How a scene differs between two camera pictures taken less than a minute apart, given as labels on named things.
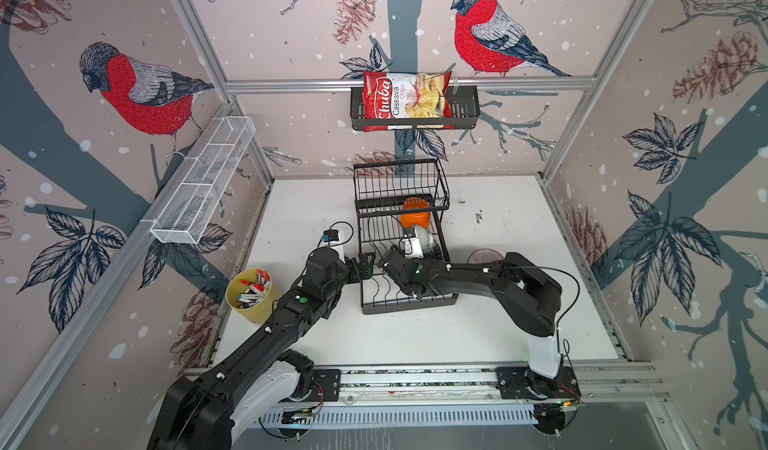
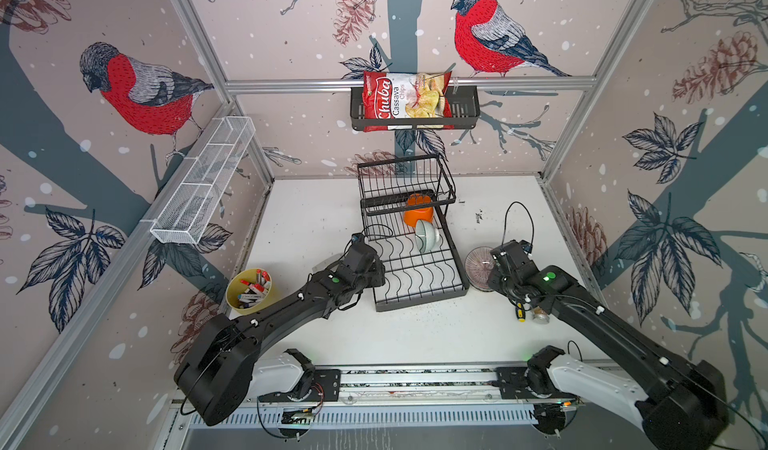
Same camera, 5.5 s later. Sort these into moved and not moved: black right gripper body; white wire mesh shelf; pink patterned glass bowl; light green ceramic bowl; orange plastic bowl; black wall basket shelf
Moved: black right gripper body; light green ceramic bowl
Not moved: black wall basket shelf; pink patterned glass bowl; orange plastic bowl; white wire mesh shelf
